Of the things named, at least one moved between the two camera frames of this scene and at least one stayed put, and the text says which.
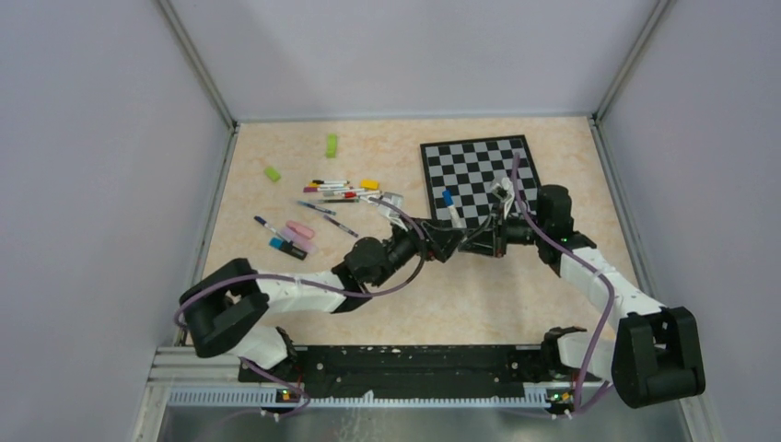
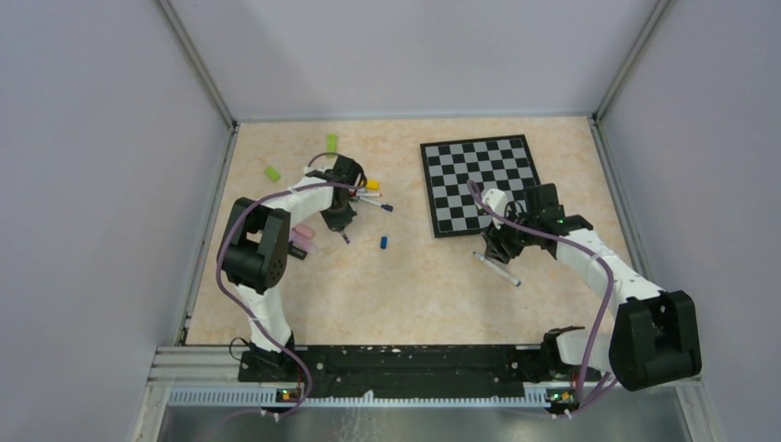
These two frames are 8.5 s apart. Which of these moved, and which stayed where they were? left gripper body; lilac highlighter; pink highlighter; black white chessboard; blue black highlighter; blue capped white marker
Moved: left gripper body; blue capped white marker
Stayed: pink highlighter; lilac highlighter; black white chessboard; blue black highlighter
